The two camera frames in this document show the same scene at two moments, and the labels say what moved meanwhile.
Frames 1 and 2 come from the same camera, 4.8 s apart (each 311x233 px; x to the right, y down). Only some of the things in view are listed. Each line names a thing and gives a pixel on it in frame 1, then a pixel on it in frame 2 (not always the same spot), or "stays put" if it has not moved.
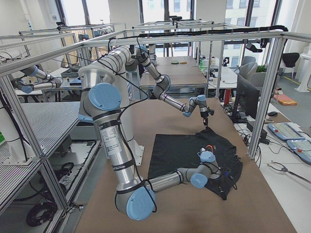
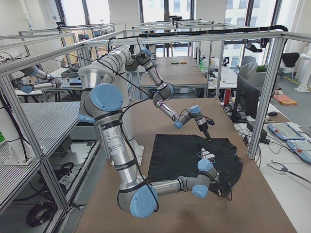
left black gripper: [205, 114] -> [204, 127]
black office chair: [290, 59] stays put
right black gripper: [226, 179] -> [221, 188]
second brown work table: [182, 71] stays put
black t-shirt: [172, 151] stays put
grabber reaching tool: [284, 169] stays put
